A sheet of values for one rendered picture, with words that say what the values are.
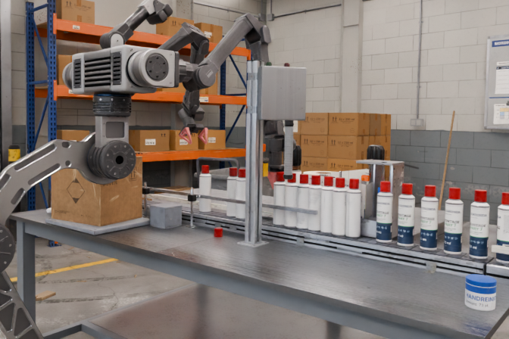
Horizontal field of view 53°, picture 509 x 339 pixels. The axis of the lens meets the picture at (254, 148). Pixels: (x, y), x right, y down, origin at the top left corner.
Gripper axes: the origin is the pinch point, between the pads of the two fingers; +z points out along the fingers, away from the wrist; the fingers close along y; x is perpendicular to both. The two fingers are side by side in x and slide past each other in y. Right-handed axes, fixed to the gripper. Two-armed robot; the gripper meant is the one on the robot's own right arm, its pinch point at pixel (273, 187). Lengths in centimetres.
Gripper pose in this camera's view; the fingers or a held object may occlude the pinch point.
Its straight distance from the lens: 206.1
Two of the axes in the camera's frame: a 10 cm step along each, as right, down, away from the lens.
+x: -6.3, 0.4, -7.8
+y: -7.8, -0.6, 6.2
